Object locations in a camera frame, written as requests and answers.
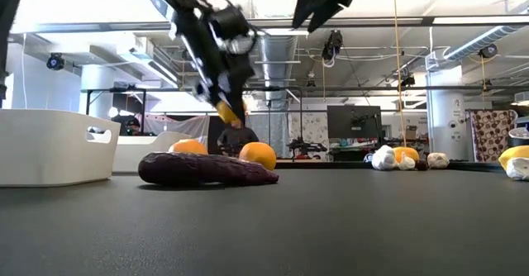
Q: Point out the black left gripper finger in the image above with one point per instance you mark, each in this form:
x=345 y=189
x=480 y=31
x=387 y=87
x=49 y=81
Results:
x=239 y=96
x=215 y=96

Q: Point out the orange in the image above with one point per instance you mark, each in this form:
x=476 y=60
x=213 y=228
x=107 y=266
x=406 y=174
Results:
x=188 y=147
x=258 y=154
x=409 y=153

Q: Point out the purple eggplant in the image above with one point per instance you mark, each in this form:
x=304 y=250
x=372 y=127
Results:
x=198 y=168

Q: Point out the white plush items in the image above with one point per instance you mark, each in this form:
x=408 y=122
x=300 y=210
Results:
x=383 y=160

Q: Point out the white garlic bulb with stem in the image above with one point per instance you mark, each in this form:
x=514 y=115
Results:
x=407 y=163

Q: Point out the black background robot arm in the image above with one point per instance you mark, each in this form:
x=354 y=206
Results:
x=306 y=147

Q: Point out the grey cloth backdrop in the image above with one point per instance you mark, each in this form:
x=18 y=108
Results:
x=177 y=127

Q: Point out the white plastic basket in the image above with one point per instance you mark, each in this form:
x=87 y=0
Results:
x=140 y=156
x=41 y=152

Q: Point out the black monitor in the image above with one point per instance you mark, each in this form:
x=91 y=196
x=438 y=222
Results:
x=353 y=121

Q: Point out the white round column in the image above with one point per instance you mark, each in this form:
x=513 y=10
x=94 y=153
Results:
x=448 y=115

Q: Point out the hanging black reel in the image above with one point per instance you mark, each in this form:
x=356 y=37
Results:
x=488 y=50

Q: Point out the dotted curtain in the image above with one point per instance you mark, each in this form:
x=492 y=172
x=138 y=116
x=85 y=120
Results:
x=492 y=135

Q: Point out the hanging black camera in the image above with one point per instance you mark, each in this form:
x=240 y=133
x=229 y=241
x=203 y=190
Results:
x=332 y=44

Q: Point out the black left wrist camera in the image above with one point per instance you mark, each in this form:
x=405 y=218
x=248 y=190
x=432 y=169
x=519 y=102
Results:
x=231 y=26

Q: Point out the silver ventilation duct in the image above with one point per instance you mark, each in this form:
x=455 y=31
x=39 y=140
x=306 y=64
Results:
x=277 y=69

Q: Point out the black workstation frame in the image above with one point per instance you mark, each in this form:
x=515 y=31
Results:
x=115 y=89

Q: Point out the black ceiling camera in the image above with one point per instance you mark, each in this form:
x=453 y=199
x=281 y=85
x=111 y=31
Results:
x=55 y=62

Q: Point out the white ribbed duct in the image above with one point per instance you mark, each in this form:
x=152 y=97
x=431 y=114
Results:
x=479 y=40

